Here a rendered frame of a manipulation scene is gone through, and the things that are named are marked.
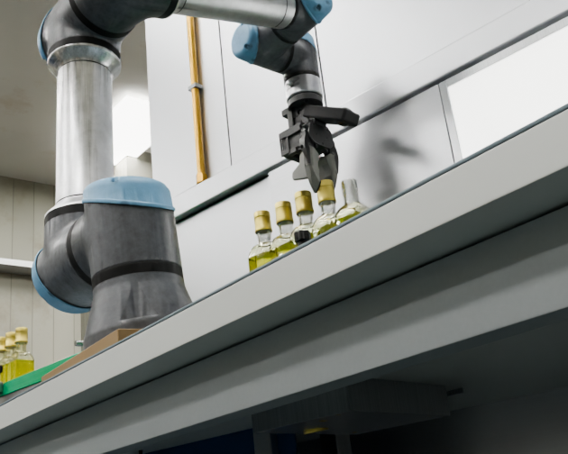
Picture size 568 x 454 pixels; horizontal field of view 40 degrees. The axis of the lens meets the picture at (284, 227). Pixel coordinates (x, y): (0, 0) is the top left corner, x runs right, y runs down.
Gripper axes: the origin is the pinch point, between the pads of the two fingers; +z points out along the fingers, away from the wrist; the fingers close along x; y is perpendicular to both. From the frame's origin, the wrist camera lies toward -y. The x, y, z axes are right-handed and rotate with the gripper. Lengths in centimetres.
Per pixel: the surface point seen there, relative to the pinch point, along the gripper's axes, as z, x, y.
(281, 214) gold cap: 2.1, 1.2, 10.8
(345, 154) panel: -11.8, -12.1, 2.8
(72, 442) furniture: 48, 53, 3
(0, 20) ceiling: -316, -118, 375
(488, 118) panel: -5.2, -12.4, -29.8
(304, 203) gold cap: 1.9, 1.2, 4.6
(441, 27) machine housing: -30.2, -15.0, -23.3
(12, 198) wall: -293, -253, 610
